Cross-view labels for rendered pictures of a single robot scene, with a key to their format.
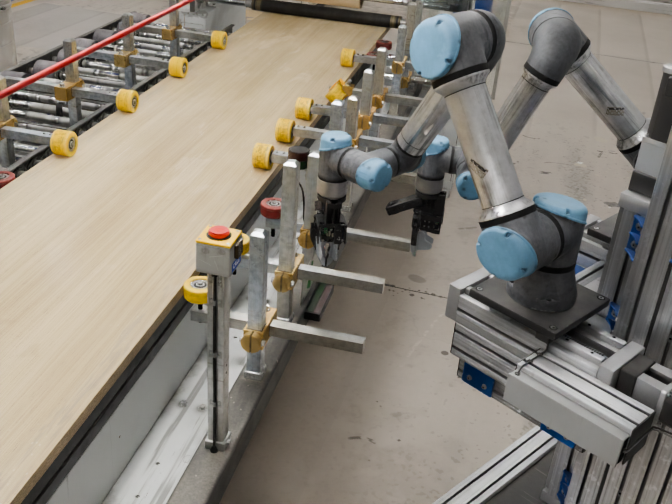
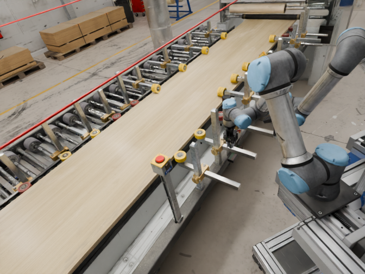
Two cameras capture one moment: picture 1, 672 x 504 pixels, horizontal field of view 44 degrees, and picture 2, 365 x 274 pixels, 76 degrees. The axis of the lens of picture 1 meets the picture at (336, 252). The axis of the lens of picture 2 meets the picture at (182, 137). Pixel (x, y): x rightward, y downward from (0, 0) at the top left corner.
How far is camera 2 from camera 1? 0.82 m
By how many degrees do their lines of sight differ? 28
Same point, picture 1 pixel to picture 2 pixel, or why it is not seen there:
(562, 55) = (351, 60)
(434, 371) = not seen: hidden behind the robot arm
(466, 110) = (274, 109)
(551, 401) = (312, 250)
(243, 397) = (193, 198)
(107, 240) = (156, 131)
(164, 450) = (165, 212)
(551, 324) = (319, 210)
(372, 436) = (263, 191)
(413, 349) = not seen: hidden behind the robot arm
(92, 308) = (141, 163)
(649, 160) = not seen: outside the picture
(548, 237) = (318, 175)
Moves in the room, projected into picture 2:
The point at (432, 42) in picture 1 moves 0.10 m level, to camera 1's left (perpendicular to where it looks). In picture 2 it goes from (255, 73) to (228, 72)
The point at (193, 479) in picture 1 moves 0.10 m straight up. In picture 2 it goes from (165, 234) to (161, 225)
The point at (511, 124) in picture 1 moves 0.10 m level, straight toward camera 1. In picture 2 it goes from (319, 94) to (313, 105)
